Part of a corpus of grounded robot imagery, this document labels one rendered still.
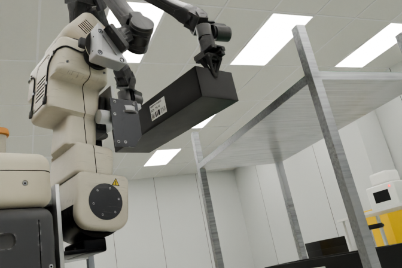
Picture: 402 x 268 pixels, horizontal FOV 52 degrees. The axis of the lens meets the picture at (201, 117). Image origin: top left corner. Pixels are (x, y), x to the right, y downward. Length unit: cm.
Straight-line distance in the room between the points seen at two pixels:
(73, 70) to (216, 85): 47
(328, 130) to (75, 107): 74
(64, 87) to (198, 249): 1000
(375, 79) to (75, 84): 91
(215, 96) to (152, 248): 952
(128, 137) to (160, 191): 981
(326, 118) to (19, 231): 78
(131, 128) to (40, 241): 51
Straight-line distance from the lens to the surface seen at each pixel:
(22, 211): 96
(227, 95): 142
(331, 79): 122
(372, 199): 601
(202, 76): 138
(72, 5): 173
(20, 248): 94
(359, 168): 733
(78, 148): 124
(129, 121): 133
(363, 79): 130
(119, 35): 127
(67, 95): 132
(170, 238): 1094
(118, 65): 127
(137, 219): 1079
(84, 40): 129
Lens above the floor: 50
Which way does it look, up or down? 20 degrees up
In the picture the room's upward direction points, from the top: 11 degrees counter-clockwise
